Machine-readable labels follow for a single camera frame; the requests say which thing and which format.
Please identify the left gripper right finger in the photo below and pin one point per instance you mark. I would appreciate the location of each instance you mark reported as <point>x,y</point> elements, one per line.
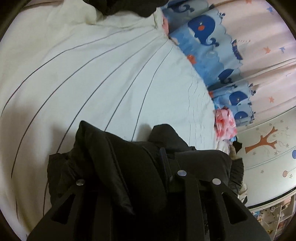
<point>202,207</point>

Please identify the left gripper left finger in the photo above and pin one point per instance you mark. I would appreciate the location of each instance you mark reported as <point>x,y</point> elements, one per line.
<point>77,215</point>

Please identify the black puffer jacket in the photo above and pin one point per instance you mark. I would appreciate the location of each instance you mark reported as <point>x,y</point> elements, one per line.
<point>130,176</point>

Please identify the olive brown garment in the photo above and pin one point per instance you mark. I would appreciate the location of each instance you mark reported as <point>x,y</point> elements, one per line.
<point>233,149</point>

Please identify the white shelf with items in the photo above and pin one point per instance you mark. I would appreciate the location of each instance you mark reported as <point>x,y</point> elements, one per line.
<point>275,217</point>

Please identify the wardrobe with tree decal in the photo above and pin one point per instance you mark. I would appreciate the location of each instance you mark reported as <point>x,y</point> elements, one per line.
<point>268,153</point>

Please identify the pink checked cloth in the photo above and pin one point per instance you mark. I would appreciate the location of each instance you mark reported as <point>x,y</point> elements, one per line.
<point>225,125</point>

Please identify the white striped bed sheet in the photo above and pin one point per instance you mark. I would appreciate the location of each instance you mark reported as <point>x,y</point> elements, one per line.
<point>63,62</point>

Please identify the whale pattern curtain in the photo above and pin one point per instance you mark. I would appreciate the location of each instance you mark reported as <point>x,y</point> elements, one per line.
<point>243,51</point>

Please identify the pink pillow at headboard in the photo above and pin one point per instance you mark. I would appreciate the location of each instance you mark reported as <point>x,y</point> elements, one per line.
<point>165,26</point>

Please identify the black garment near headboard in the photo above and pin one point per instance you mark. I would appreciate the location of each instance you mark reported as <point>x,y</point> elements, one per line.
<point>143,8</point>

